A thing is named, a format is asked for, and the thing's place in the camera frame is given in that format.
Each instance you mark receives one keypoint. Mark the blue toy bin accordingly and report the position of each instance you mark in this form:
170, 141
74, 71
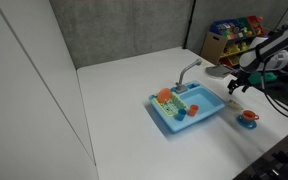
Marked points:
222, 26

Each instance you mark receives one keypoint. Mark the black tripod equipment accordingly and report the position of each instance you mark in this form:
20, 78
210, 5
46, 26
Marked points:
284, 160

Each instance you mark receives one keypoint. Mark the orange toy tumbler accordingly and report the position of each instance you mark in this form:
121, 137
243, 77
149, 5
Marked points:
193, 110

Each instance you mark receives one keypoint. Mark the black stand pole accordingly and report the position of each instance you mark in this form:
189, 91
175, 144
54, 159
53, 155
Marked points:
189, 23

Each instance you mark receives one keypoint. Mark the yellow green dish rack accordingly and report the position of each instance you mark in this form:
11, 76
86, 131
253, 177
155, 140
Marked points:
172, 107

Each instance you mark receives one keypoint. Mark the grey metal mounting plate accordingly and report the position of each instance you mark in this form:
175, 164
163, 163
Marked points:
217, 71

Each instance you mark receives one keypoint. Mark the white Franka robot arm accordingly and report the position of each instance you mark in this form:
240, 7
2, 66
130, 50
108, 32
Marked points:
270, 50

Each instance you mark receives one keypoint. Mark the blue toy sink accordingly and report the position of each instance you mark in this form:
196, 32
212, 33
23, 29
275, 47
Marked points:
200, 98

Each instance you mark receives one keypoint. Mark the cardboard box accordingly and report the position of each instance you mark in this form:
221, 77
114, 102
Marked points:
212, 46

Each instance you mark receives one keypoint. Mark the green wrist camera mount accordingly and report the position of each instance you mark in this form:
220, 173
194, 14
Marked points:
267, 77

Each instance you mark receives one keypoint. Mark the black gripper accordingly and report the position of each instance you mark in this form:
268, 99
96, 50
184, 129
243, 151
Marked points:
242, 79

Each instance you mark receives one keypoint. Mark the small cream toy bottle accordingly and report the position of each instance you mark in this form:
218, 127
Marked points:
234, 105

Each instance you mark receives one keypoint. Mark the blue toy saucer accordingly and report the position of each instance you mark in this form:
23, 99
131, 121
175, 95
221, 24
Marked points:
247, 125

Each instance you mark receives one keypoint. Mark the grey toy faucet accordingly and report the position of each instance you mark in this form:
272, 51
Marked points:
184, 71

